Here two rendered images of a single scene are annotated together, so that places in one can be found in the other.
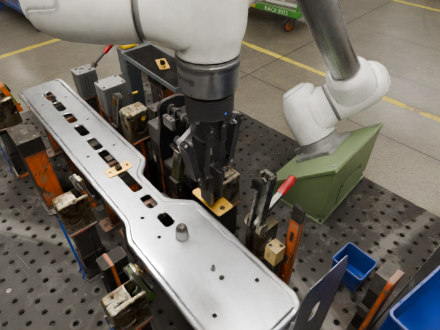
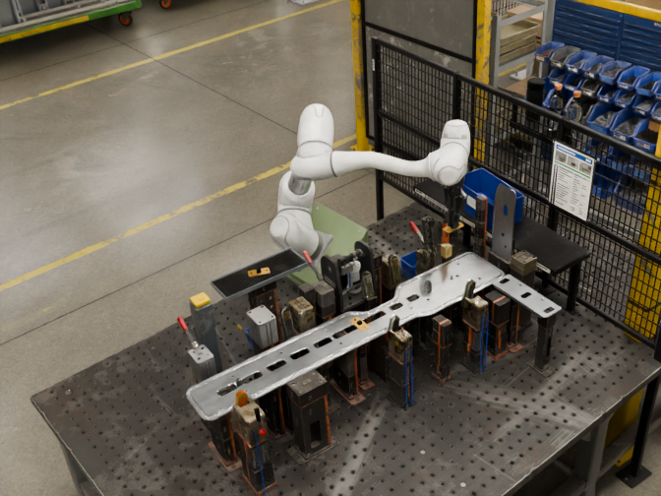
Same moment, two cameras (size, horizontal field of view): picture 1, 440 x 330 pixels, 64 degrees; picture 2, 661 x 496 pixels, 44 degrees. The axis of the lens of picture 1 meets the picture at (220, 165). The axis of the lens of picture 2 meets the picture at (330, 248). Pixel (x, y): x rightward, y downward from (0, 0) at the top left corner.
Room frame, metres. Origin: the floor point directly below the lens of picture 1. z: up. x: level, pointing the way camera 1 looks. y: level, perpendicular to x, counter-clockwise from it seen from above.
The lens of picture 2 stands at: (0.56, 2.75, 3.03)
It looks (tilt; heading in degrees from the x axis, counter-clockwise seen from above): 34 degrees down; 278
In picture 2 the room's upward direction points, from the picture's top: 4 degrees counter-clockwise
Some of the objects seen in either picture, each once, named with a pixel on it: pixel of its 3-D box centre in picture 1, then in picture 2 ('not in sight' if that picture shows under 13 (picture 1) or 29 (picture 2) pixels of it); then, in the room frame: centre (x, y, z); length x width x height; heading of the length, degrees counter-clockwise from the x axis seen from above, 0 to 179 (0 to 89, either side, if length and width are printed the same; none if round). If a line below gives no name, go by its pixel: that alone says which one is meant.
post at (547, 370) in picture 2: not in sight; (544, 340); (0.10, 0.21, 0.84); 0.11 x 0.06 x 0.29; 130
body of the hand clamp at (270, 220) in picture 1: (258, 259); (425, 283); (0.57, -0.11, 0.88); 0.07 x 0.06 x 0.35; 130
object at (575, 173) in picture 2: not in sight; (571, 180); (-0.02, -0.27, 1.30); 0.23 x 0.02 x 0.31; 130
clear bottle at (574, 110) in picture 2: not in sight; (574, 114); (-0.02, -0.40, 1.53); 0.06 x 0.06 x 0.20
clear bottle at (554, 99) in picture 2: not in sight; (556, 106); (0.04, -0.48, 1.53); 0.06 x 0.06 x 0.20
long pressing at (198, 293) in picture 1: (114, 167); (356, 328); (0.83, 0.34, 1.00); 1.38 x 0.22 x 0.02; 40
